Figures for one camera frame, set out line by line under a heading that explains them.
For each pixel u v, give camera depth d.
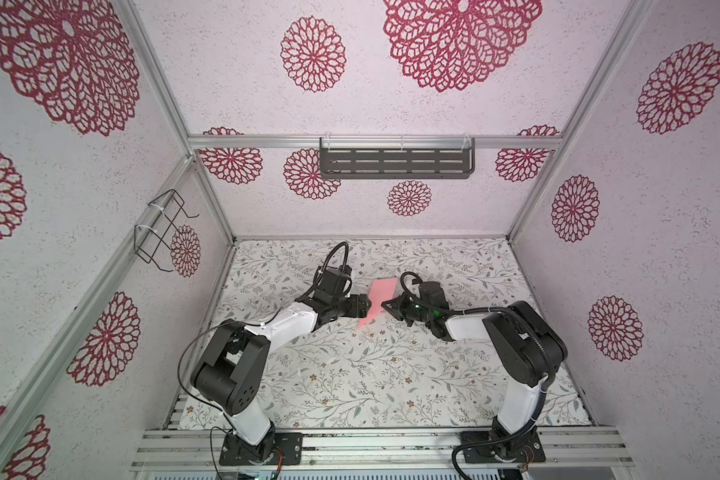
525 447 0.69
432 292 0.76
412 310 0.84
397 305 0.85
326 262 0.72
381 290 1.03
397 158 0.95
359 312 0.81
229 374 0.46
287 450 0.73
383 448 0.76
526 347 0.51
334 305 0.70
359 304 0.82
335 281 0.72
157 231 0.75
